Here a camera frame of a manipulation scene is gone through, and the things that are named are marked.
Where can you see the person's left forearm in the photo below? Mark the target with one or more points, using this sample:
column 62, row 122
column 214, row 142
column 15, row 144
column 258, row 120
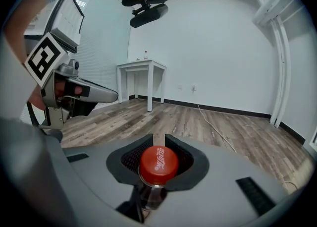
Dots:
column 15, row 25

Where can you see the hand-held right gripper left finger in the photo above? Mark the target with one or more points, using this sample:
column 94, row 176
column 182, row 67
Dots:
column 96, row 171

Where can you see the small clear bottle red cap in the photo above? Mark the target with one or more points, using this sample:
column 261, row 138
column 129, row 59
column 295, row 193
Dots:
column 145, row 55

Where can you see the white wall outlet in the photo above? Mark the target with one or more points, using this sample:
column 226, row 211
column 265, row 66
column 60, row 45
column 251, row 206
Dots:
column 180, row 87

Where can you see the red-capped soda bottle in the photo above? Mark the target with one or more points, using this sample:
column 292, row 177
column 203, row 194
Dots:
column 158, row 165

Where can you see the black head-worn camera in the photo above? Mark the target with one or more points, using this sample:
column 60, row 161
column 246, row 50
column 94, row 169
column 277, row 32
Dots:
column 148, row 17

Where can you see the white window blinds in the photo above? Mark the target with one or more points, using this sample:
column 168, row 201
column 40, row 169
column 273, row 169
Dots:
column 104, row 62

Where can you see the white table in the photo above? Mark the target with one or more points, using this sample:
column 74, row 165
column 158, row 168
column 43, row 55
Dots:
column 148, row 63

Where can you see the ceiling air vent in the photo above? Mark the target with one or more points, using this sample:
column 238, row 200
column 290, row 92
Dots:
column 80, row 3

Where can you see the wooden floor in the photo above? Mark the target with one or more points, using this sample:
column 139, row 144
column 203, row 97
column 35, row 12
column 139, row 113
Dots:
column 247, row 134

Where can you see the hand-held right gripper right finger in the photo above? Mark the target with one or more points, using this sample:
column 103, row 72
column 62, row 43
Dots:
column 223, row 184

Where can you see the person's left hand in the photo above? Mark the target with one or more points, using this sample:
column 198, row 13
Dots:
column 78, row 89

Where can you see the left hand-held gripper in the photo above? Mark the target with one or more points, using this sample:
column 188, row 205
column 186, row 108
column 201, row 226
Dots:
column 43, row 58

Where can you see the white wall pipes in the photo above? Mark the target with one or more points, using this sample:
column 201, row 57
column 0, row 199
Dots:
column 281, row 60

